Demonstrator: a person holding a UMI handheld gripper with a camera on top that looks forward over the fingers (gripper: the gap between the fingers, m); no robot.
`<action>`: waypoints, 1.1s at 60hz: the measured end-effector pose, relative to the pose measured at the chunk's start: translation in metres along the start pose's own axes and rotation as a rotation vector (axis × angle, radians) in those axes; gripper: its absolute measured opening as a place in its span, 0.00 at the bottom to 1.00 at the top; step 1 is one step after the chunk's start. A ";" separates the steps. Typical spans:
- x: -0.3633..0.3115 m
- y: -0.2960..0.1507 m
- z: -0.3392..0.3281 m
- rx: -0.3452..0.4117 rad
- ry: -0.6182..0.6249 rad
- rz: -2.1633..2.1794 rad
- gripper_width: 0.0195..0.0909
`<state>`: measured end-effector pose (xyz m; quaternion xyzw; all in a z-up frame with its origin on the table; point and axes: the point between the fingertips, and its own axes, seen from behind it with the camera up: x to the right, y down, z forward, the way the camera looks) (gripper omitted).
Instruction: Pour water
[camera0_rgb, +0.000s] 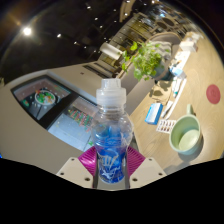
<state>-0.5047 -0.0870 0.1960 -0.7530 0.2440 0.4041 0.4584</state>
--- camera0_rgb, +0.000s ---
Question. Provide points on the small blue box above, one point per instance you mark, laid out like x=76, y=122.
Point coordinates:
x=154, y=113

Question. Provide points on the clear blue-label drink bottle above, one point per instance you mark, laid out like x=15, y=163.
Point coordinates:
x=111, y=143

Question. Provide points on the green potted plant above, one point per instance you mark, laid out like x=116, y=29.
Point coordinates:
x=145, y=61

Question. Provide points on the long white carton box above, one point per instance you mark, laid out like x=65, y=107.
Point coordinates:
x=188, y=46

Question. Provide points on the white printed brochure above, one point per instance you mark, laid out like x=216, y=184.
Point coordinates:
x=182, y=58

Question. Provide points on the pill blister pack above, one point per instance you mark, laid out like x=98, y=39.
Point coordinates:
x=166, y=126

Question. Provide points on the long white paper strip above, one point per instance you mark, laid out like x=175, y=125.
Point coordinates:
x=175, y=98

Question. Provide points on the group of ceiling lights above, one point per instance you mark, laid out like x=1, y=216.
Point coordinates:
x=27, y=31

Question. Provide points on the flat round red coaster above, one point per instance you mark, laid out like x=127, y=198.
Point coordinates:
x=213, y=94

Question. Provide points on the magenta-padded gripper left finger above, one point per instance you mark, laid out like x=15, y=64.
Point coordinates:
x=87, y=161

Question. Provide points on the white round column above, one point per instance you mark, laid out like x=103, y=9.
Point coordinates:
x=110, y=51

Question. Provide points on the small white-blue carton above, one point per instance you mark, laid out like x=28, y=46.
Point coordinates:
x=176, y=71

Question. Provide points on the light green mug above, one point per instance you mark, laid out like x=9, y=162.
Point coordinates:
x=185, y=135

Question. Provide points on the group of dining chairs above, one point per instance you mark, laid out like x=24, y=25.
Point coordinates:
x=166, y=20

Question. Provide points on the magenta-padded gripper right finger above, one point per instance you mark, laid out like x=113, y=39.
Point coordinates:
x=136, y=161

